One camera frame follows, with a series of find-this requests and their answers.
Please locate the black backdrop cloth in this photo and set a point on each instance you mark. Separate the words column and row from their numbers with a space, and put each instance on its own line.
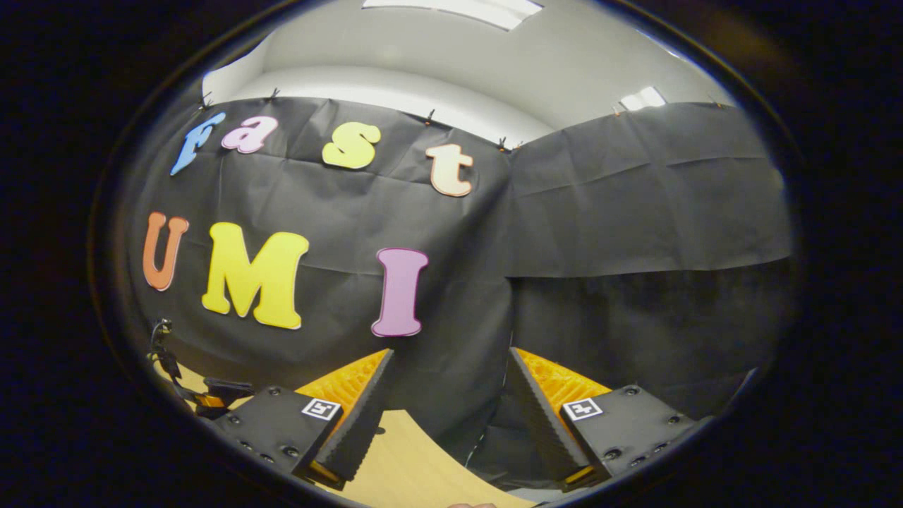
column 564, row 212

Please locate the white ceiling light panel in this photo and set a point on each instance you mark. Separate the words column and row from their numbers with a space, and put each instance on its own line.
column 643, row 99

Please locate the webcam on black stand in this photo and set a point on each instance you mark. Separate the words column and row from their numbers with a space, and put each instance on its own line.
column 166, row 353

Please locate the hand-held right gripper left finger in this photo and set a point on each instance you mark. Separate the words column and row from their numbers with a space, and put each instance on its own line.
column 360, row 416

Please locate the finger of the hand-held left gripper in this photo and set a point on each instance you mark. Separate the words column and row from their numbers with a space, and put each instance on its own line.
column 229, row 389

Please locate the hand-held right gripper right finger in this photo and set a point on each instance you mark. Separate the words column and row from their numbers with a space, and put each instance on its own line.
column 540, row 416

